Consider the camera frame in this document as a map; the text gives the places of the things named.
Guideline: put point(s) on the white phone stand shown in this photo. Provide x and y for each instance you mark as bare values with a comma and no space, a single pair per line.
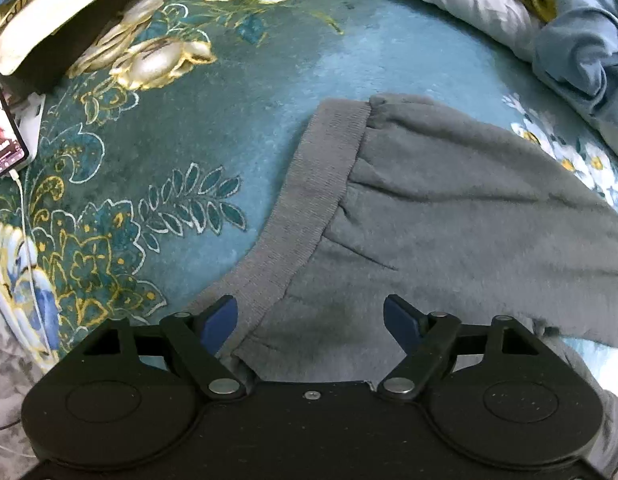
33,120

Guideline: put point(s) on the yellow floral pillow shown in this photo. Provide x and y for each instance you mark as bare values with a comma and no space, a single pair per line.
4,16

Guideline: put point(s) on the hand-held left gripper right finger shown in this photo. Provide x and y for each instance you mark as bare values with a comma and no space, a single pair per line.
401,320

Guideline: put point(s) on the grey white floral cloth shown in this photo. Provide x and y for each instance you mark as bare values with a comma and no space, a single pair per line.
9,385

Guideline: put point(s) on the cream pillow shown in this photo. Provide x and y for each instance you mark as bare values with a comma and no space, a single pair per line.
54,25

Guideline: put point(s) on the grey pants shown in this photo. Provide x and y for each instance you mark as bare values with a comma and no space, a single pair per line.
439,200

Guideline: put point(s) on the teal floral blanket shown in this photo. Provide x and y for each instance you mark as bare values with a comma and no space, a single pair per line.
239,85

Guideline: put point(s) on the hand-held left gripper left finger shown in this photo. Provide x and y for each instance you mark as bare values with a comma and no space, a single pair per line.
221,322

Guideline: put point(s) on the smartphone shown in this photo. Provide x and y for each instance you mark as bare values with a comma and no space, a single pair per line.
1,135

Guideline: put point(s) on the blue grey garment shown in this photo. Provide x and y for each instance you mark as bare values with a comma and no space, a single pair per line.
579,50

